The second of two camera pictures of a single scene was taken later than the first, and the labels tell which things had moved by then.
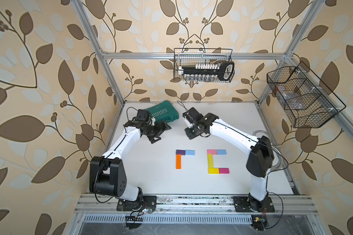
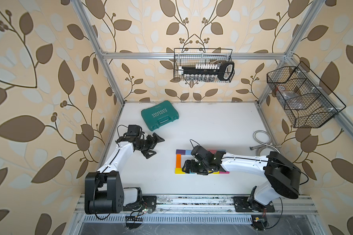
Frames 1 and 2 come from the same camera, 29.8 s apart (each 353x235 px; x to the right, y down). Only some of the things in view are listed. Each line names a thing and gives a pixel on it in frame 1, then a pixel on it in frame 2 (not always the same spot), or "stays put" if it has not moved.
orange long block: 178,161 stays put
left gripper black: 158,130 → 151,144
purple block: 180,152 stays put
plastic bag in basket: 292,100 stays put
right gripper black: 189,134 → 192,169
